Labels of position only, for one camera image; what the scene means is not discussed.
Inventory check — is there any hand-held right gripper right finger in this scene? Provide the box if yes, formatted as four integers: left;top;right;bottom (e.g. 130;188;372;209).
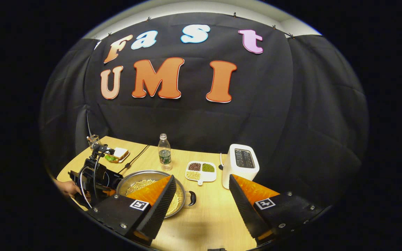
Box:
229;174;327;244

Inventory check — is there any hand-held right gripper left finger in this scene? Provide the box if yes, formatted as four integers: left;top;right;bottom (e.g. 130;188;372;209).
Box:
88;175;177;246

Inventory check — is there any pile of soybeans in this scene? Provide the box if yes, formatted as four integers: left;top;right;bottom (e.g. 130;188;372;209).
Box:
126;179;180;216

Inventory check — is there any steel pot with black handle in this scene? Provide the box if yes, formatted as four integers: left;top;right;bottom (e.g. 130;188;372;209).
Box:
116;170;197;219

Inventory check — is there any bread sandwich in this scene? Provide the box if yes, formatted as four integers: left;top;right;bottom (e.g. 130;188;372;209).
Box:
105;147;130;162

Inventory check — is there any white toaster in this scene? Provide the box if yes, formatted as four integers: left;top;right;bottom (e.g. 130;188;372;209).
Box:
222;144;260;190

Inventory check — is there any white divided dish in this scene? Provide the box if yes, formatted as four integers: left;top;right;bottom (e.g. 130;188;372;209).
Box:
185;161;217;185

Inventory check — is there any clear plastic water bottle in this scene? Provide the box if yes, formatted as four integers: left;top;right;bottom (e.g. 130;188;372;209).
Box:
158;133;172;170

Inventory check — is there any black backdrop cloth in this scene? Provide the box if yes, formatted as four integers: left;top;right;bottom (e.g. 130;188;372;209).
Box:
40;12;369;210

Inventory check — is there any wire utensil holder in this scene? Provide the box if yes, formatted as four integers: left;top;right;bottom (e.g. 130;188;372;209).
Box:
87;134;102;149

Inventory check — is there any black power cable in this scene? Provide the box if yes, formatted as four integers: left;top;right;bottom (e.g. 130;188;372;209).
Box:
117;145;150;175

